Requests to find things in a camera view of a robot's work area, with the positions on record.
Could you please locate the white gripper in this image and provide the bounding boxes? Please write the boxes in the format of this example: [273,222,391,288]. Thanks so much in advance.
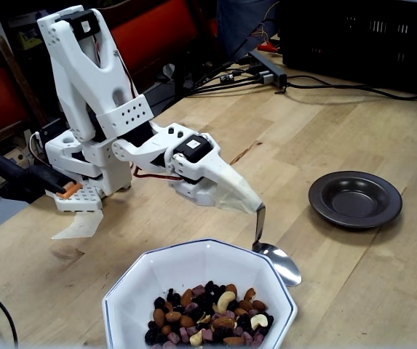
[163,133,264,214]

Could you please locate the bent metal spoon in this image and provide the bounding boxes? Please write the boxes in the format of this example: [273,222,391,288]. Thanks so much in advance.
[250,204,303,288]

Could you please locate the trail mix nuts and raisins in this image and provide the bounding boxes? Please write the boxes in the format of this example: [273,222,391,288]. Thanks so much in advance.
[144,279,275,346]

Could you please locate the white octagonal bowl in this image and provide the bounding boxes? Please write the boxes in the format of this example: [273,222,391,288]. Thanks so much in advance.
[101,238,299,349]

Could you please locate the brown plate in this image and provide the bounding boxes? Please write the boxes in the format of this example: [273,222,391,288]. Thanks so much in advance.
[308,170,403,230]

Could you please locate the grey usb hub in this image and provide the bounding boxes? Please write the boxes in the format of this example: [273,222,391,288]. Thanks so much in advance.
[247,49,288,88]

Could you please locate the beige masking tape piece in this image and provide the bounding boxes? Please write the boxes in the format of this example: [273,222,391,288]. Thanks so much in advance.
[50,209,106,241]

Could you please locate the blue grey fabric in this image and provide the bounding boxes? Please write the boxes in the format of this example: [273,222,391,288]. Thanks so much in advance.
[215,0,282,61]

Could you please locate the black clamp with orange tip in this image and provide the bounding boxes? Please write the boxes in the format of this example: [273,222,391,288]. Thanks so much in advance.
[0,148,84,204]

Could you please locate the black plastic crate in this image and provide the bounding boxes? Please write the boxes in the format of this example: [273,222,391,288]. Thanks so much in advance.
[279,0,417,95]

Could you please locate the yellow green box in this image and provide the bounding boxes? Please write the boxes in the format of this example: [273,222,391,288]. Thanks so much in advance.
[17,28,44,51]

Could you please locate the black usb cable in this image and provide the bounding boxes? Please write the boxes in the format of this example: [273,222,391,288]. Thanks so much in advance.
[182,71,267,98]

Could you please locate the thick black cable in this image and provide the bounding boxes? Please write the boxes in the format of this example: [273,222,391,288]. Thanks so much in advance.
[277,74,417,102]

